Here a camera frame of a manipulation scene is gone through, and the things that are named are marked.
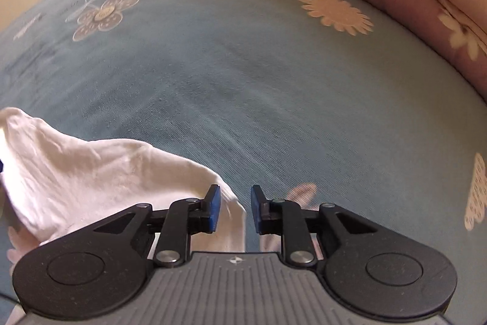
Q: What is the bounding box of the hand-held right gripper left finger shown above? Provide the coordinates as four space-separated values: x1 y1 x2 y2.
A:
82 184 222 268

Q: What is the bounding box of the white printed long-sleeve shirt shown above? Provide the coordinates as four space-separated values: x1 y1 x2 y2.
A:
0 107 247 261

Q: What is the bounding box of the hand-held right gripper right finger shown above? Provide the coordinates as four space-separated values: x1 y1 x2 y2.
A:
251 184 389 268

